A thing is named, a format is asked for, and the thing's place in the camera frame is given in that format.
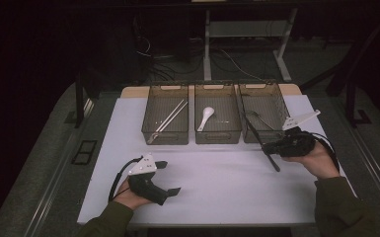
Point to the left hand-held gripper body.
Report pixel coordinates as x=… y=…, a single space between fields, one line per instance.
x=144 y=184

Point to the metal floor rail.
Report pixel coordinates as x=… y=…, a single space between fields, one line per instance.
x=51 y=197
x=375 y=171

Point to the steel table knife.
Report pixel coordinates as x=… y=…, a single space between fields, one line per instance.
x=271 y=158

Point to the white metal desk frame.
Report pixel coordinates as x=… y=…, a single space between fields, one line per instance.
x=207 y=49

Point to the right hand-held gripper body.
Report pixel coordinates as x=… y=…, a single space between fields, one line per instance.
x=296 y=144

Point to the smoky transparent plastic bin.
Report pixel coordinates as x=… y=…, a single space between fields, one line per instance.
x=223 y=136
x=177 y=138
x=269 y=98

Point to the black metal stand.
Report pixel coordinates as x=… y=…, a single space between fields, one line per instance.
x=351 y=102

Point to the white ceramic spoon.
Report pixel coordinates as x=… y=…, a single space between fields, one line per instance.
x=208 y=112

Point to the person's left hand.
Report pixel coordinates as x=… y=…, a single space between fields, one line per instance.
x=126 y=196

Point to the white chopstick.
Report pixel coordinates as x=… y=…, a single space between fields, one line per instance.
x=171 y=113
x=167 y=123

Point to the person's right hand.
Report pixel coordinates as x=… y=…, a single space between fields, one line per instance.
x=320 y=163

